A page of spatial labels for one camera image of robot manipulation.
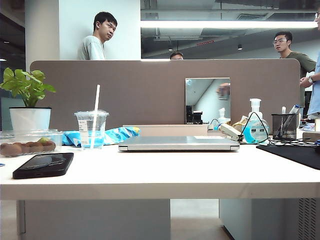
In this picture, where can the blue hand sanitizer pump bottle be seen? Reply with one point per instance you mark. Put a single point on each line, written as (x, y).
(257, 130)

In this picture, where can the beige flat box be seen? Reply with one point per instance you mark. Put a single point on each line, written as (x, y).
(172, 130)

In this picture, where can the silver laptop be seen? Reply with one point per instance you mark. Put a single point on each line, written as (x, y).
(178, 143)

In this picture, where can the brown desk divider panel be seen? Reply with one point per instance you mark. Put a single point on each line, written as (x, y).
(137, 92)

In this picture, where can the blue snack bag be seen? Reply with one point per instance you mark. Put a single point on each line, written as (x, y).
(120, 133)

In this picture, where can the square mirror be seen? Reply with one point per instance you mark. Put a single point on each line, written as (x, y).
(207, 100)

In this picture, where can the white drinking straw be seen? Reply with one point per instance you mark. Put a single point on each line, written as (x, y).
(97, 100)

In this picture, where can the person head behind divider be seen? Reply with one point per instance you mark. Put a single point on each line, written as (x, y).
(176, 55)

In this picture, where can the beige stapler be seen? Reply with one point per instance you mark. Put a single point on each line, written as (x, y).
(231, 131)

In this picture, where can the clear plastic lidded cup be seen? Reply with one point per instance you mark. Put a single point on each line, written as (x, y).
(86, 130)

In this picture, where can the gold snack wrapper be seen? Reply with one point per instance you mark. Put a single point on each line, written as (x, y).
(240, 122)

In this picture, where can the man in grey t-shirt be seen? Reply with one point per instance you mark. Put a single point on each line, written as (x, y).
(92, 48)

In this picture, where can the black ceiling spotlight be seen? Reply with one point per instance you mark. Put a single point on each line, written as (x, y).
(239, 46)

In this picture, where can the brown kiwi fruit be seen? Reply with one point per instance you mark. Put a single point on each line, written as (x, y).
(25, 147)
(10, 150)
(37, 147)
(49, 145)

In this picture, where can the long white ceiling light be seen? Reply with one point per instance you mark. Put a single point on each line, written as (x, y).
(225, 24)

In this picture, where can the green fruit piece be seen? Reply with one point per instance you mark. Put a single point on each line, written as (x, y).
(43, 140)

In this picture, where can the white desk support panel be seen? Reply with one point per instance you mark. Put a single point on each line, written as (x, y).
(95, 220)

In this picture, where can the white pen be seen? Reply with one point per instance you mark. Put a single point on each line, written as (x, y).
(283, 111)

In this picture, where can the black mesh pen holder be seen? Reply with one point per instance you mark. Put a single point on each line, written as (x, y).
(285, 127)

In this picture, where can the black smartphone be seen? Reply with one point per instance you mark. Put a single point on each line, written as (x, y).
(42, 165)

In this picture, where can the white plant pot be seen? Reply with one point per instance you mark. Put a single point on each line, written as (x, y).
(30, 118)

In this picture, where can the black mouse pad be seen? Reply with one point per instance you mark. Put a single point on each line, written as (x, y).
(290, 153)

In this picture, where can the white blue-capped marker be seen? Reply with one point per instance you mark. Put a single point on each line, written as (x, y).
(294, 108)

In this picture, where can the green leafy plant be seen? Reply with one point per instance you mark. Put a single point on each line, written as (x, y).
(27, 87)

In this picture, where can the clear plastic fruit container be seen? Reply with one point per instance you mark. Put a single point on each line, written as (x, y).
(15, 136)

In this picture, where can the white vented desk cabinet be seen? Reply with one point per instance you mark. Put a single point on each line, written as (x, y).
(270, 220)

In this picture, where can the man with glasses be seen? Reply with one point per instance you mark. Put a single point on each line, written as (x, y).
(300, 62)

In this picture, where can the man in blue shirt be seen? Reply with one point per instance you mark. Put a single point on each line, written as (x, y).
(315, 100)

